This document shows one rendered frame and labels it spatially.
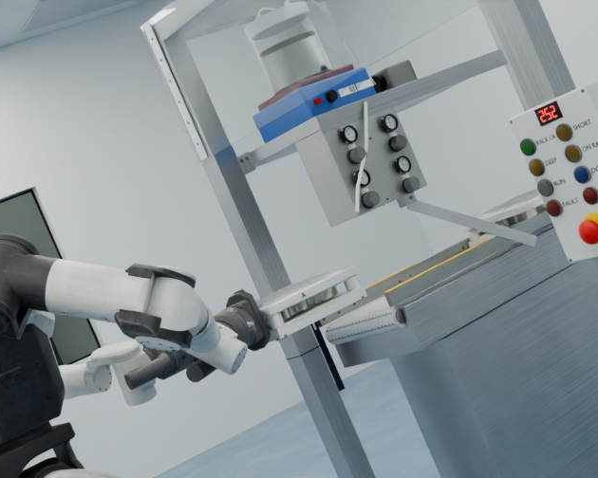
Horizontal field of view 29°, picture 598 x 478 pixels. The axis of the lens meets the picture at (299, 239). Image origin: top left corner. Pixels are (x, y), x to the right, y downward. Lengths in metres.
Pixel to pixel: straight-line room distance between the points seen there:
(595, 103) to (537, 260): 1.03
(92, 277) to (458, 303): 1.00
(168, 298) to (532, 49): 0.72
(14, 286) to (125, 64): 6.06
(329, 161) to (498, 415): 0.71
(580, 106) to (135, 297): 0.76
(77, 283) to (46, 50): 5.97
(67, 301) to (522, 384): 1.24
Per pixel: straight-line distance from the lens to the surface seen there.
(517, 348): 2.79
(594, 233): 1.88
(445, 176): 8.14
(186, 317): 1.94
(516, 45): 1.98
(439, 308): 2.59
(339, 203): 2.50
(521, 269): 2.79
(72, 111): 7.77
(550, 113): 1.89
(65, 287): 1.93
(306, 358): 2.71
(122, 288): 1.90
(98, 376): 2.46
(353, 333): 2.65
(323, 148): 2.48
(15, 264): 1.97
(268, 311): 2.35
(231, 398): 7.79
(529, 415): 2.79
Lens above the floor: 1.14
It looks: 1 degrees down
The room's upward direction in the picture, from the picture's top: 23 degrees counter-clockwise
